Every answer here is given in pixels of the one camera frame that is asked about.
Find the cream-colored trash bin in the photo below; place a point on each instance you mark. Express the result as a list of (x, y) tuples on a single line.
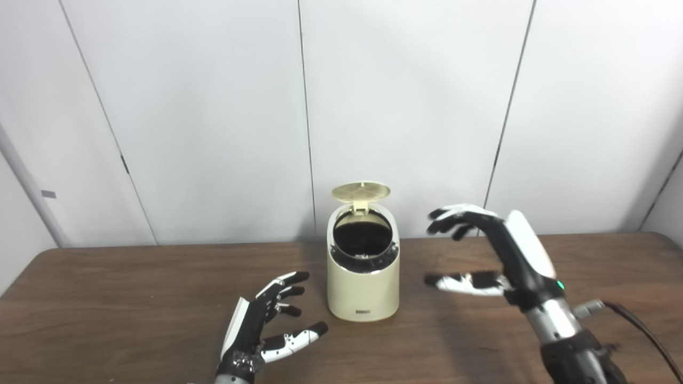
[(363, 293)]

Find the small grey wall label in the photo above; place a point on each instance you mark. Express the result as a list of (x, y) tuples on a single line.
[(48, 194)]

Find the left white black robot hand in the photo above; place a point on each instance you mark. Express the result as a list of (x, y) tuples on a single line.
[(248, 330)]

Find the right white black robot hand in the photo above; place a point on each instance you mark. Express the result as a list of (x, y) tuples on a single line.
[(523, 256)]

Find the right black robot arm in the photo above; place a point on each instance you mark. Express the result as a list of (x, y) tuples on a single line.
[(565, 341)]

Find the round cream bin lid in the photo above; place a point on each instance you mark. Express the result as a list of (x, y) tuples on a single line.
[(361, 191)]

